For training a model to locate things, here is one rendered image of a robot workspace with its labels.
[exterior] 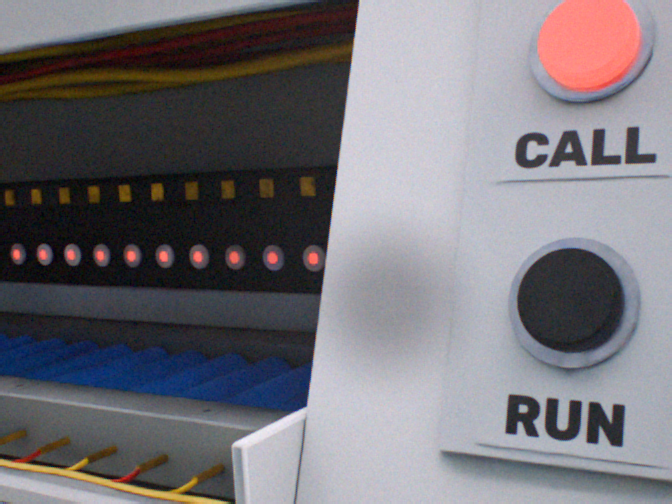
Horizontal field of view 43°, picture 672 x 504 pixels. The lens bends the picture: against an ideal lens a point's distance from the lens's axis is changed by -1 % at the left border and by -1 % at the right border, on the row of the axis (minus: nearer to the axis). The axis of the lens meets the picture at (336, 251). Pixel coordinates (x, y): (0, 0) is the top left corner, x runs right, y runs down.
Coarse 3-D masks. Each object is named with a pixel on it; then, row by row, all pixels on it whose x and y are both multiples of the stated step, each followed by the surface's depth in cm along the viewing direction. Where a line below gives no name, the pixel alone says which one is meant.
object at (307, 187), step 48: (0, 192) 45; (48, 192) 44; (96, 192) 42; (144, 192) 40; (192, 192) 39; (240, 192) 38; (288, 192) 36; (0, 240) 46; (48, 240) 44; (96, 240) 43; (144, 240) 41; (192, 240) 39; (240, 240) 38; (288, 240) 37; (240, 288) 38; (288, 288) 37
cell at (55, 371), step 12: (108, 348) 37; (120, 348) 37; (60, 360) 35; (72, 360) 35; (84, 360) 35; (96, 360) 36; (24, 372) 33; (36, 372) 33; (48, 372) 34; (60, 372) 34
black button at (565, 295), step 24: (552, 264) 13; (576, 264) 13; (600, 264) 13; (528, 288) 13; (552, 288) 13; (576, 288) 13; (600, 288) 13; (528, 312) 13; (552, 312) 13; (576, 312) 13; (600, 312) 13; (552, 336) 13; (576, 336) 13; (600, 336) 13
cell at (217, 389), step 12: (264, 360) 33; (276, 360) 33; (240, 372) 32; (252, 372) 32; (264, 372) 32; (276, 372) 33; (204, 384) 30; (216, 384) 30; (228, 384) 30; (240, 384) 31; (252, 384) 31; (180, 396) 29; (192, 396) 29; (204, 396) 29; (216, 396) 29; (228, 396) 30
